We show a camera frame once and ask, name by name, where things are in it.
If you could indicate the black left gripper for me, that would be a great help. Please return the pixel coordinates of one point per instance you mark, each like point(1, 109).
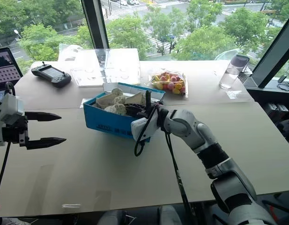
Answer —
point(17, 131)

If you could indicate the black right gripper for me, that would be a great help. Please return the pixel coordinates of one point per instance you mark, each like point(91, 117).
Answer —
point(149, 111)

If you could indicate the blue cardboard shoebox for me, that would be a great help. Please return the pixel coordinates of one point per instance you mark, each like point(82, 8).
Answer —
point(106, 119)

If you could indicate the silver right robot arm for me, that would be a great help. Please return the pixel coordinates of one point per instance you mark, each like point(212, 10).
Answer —
point(205, 138)

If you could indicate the open laptop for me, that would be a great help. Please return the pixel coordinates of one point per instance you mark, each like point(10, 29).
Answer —
point(5, 70)

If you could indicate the clear bag of toy fruit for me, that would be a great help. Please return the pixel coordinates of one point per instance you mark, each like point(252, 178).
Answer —
point(168, 83)

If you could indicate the crumpled beige stuffing paper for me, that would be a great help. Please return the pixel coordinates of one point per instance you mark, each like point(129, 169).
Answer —
point(119, 100)
point(116, 109)
point(117, 92)

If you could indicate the black handheld remote controller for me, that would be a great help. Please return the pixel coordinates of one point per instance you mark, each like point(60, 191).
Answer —
point(51, 73)

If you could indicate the clear acrylic box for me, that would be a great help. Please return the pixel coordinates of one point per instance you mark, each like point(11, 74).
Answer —
point(99, 65)

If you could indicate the clear bottle with purple lid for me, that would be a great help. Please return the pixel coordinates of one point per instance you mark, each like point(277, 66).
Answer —
point(232, 72)

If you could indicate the dark window pillar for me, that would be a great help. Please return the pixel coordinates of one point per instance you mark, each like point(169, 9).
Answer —
point(95, 23)

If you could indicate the dark equipment beside table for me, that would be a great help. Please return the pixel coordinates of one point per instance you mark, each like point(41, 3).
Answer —
point(279, 117)

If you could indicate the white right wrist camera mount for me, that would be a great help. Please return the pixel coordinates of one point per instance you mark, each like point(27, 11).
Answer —
point(142, 129)

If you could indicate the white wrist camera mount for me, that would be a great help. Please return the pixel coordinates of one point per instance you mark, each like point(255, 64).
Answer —
point(8, 110)
point(142, 129)

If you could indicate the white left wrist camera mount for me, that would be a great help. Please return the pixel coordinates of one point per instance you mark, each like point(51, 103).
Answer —
point(8, 110)

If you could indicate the dark slanted window frame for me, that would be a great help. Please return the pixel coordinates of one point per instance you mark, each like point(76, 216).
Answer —
point(270, 56)

